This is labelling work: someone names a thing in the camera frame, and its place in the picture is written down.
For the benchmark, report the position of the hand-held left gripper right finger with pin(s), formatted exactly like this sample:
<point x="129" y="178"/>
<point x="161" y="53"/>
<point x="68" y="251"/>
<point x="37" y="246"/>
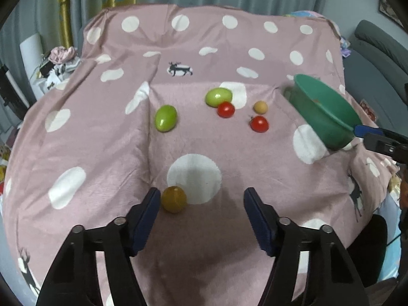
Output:
<point x="258" y="223"/>

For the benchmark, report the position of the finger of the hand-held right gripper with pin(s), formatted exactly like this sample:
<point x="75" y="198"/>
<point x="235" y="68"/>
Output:
<point x="366" y="130"/>
<point x="387" y="148"/>

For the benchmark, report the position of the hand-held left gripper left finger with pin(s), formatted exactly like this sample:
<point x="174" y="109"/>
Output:
<point x="146" y="220"/>

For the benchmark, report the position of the tan longan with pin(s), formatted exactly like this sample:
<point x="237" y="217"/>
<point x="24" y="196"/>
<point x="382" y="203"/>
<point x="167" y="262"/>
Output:
<point x="173" y="199"/>
<point x="260" y="106"/>

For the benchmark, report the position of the green plastic bowl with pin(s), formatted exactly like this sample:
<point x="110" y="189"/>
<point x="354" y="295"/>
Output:
<point x="322" y="114"/>

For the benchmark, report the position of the red cherry tomato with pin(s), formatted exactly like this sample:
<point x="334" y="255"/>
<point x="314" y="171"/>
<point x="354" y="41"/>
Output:
<point x="259" y="124"/>
<point x="226" y="109"/>

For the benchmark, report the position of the green jujube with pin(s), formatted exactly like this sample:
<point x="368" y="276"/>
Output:
<point x="165" y="118"/>
<point x="216" y="95"/>

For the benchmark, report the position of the grey sofa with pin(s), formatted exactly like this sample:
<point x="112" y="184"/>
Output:
<point x="379" y="60"/>

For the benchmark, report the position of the pastel crumpled cloth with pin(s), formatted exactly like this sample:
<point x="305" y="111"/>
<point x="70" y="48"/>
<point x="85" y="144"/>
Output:
<point x="344" y="46"/>

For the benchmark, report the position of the pastel pillow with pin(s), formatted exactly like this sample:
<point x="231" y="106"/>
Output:
<point x="302" y="13"/>

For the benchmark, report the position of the pink polka dot blanket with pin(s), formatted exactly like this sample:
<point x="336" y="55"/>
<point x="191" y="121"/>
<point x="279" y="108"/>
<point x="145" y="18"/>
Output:
<point x="207" y="54"/>

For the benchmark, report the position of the pile of clothes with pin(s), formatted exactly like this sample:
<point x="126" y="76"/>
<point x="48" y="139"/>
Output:
<point x="60" y="60"/>

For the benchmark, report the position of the white paper roll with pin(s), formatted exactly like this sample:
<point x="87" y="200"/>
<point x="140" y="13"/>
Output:
<point x="32" y="54"/>

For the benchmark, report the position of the gold hoop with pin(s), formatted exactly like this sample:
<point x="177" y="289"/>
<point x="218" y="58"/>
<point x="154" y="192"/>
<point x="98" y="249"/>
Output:
<point x="65" y="6"/>

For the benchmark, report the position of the framed wall picture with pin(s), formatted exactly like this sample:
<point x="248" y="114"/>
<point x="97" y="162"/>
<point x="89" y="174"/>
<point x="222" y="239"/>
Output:
<point x="390" y="8"/>

